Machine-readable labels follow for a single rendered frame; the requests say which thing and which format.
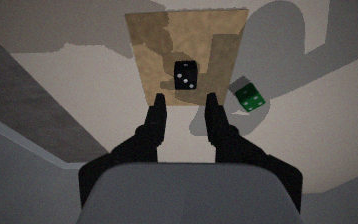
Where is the black die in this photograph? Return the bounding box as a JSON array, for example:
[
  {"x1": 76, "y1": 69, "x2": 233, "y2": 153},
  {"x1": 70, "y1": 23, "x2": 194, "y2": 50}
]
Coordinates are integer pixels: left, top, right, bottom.
[{"x1": 174, "y1": 61, "x2": 198, "y2": 90}]

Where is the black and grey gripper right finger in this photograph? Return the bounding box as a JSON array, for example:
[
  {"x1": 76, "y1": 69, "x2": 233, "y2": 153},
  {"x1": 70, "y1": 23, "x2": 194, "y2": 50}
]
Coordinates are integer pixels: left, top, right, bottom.
[{"x1": 204, "y1": 93, "x2": 303, "y2": 214}]

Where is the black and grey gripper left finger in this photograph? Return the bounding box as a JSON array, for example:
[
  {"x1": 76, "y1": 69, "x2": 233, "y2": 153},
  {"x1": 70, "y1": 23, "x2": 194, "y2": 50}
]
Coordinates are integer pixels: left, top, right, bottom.
[{"x1": 78, "y1": 93, "x2": 167, "y2": 210}]

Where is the brown mat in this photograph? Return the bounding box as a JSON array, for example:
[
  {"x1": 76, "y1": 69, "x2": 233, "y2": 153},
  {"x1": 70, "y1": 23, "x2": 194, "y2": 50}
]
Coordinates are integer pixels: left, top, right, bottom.
[{"x1": 124, "y1": 9, "x2": 249, "y2": 106}]

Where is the green die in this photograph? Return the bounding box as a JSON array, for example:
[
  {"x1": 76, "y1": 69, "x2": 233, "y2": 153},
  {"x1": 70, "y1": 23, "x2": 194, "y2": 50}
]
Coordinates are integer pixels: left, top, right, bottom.
[{"x1": 235, "y1": 83, "x2": 266, "y2": 112}]

